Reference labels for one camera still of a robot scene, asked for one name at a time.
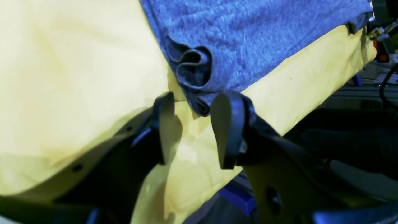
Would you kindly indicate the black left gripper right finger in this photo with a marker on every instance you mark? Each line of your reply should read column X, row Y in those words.
column 290, row 185

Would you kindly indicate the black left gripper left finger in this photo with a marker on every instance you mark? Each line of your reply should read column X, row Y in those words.
column 102, row 185

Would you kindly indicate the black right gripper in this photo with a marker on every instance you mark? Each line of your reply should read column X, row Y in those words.
column 381, row 31

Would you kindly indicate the grey long-sleeve T-shirt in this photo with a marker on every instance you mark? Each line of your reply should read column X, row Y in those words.
column 215, row 45

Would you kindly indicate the red black clamp right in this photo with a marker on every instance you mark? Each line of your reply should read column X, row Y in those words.
column 382, row 55

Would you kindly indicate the yellow table cloth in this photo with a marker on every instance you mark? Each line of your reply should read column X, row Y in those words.
column 73, row 72

